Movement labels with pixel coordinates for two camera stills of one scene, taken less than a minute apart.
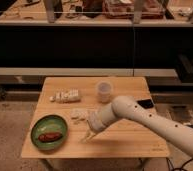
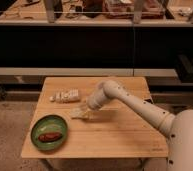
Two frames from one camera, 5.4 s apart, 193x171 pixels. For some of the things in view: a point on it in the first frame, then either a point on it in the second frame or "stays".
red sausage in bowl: x=49 y=137 stays
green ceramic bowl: x=49 y=132 stays
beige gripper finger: x=87 y=136 → x=84 y=109
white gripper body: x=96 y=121 → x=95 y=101
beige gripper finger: x=91 y=135 → x=90 y=113
